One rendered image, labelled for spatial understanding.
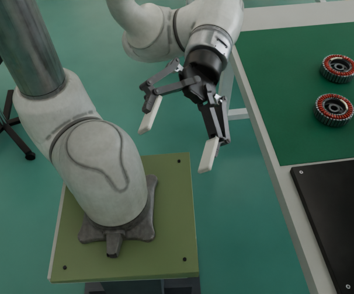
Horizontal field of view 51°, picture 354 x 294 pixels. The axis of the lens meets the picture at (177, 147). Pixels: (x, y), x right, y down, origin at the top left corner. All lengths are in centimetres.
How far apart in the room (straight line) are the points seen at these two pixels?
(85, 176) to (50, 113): 17
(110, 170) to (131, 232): 22
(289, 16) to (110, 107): 114
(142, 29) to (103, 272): 54
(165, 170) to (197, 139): 107
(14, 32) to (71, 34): 210
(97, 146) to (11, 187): 135
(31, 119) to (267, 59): 84
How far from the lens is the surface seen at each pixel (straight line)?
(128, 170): 74
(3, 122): 220
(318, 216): 99
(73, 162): 72
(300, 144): 113
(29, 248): 184
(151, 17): 83
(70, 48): 269
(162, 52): 85
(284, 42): 146
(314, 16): 163
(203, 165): 67
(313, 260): 96
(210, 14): 79
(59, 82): 82
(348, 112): 121
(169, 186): 96
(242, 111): 193
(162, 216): 92
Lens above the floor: 160
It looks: 53 degrees down
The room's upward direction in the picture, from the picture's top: straight up
